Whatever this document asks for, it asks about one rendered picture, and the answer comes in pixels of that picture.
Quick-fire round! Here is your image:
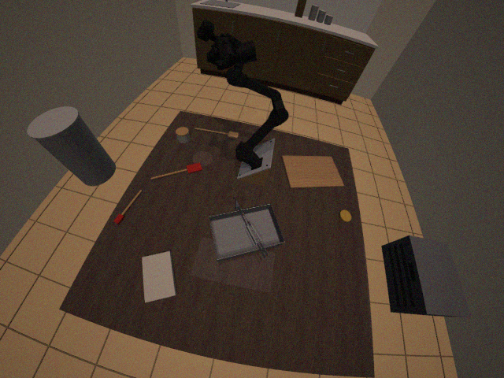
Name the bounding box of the grey cylinder with tan top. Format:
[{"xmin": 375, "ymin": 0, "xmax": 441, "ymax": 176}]
[{"xmin": 176, "ymin": 127, "xmax": 191, "ymax": 143}]

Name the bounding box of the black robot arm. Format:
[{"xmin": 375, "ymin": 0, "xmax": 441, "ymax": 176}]
[{"xmin": 206, "ymin": 40, "xmax": 288, "ymax": 170}]

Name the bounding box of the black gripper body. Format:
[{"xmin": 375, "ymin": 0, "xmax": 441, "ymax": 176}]
[{"xmin": 197, "ymin": 20, "xmax": 241, "ymax": 55}]

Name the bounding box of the red spatula with wooden handle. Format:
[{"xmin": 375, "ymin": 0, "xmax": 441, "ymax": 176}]
[{"xmin": 151, "ymin": 163, "xmax": 202, "ymax": 180}]

